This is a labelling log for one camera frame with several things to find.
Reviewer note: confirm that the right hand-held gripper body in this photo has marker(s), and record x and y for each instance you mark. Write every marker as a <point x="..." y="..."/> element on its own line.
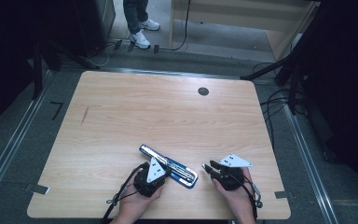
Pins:
<point x="233" y="171"/>

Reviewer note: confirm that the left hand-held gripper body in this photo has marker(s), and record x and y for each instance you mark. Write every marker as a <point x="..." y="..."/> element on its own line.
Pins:
<point x="154" y="175"/>

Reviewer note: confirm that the blue stapler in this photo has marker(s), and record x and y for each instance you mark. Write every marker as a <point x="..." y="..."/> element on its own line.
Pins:
<point x="180" y="172"/>

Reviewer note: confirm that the person's right hand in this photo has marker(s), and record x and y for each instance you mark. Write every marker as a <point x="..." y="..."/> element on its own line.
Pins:
<point x="239" y="202"/>

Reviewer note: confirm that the person's left hand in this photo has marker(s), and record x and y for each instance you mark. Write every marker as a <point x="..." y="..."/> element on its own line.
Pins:
<point x="133" y="202"/>

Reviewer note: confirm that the grey tape piece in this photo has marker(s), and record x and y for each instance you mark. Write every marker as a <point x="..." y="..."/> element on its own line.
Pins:
<point x="283" y="194"/>
<point x="38" y="188"/>

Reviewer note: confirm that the round grey table grommet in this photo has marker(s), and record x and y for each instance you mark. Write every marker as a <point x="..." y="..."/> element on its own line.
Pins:
<point x="203" y="91"/>

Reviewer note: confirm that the black metal stand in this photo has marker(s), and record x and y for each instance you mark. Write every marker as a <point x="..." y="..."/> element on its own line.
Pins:
<point x="38" y="68"/>
<point x="292" y="84"/>

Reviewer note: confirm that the light wooden cabinet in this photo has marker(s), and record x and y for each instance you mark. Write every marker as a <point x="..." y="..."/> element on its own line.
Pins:
<point x="245" y="18"/>

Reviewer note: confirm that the dark grey cabinet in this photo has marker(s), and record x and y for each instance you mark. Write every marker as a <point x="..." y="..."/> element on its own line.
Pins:
<point x="102" y="18"/>

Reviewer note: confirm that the metal floor rail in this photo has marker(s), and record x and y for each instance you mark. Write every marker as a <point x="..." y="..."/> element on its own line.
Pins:
<point x="310" y="161"/>
<point x="9" y="146"/>
<point x="167" y="72"/>

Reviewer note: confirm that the small black floor bracket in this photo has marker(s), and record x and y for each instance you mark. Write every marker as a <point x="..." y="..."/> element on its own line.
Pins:
<point x="118" y="45"/>
<point x="131" y="47"/>
<point x="156" y="49"/>

